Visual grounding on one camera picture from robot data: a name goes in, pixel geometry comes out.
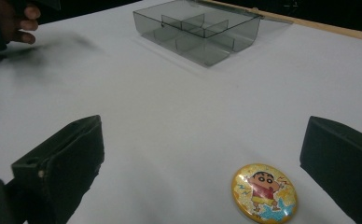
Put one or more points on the clear grey divided organizer box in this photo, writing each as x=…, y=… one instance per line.
x=197, y=29

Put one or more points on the round yellow cartoon badge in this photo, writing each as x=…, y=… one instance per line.
x=264, y=193

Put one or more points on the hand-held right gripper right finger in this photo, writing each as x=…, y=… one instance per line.
x=341, y=161

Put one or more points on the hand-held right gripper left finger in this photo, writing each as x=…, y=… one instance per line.
x=67, y=165

